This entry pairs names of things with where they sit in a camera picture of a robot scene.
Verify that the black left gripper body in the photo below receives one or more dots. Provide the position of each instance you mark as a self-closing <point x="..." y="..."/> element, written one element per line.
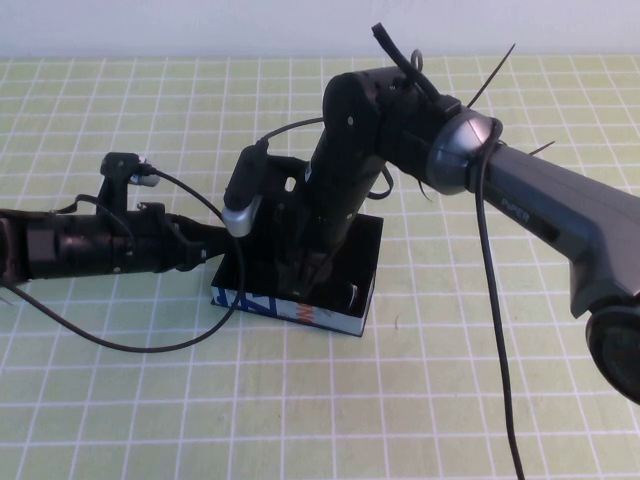
<point x="150" y="245"/>

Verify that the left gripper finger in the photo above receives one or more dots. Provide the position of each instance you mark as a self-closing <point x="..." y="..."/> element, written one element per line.
<point x="205" y="231"/>
<point x="217" y="247"/>

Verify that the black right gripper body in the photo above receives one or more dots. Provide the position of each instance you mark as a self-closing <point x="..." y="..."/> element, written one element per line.
<point x="325" y="220"/>

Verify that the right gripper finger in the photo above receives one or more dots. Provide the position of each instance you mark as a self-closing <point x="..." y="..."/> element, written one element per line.
<point x="327" y="265"/>
<point x="302" y="285"/>

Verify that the black printed glasses case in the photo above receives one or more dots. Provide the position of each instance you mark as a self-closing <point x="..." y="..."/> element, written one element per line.
<point x="350" y="325"/>

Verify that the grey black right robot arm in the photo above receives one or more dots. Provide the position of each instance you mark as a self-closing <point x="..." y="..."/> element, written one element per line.
<point x="550" y="200"/>

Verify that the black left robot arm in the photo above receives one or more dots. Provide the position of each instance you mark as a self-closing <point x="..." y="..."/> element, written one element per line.
<point x="50" y="250"/>

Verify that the black zip tie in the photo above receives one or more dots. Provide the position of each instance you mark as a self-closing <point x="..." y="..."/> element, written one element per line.
<point x="426" y="192"/>
<point x="542" y="148"/>
<point x="492" y="75"/>

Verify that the green checkered tablecloth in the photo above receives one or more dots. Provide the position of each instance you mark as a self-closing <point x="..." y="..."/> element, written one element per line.
<point x="150" y="440"/>

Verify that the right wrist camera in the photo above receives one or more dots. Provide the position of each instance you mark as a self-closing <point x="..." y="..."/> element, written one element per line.
<point x="245" y="200"/>

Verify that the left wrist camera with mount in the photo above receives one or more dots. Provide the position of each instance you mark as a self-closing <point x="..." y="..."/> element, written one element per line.
<point x="120" y="175"/>

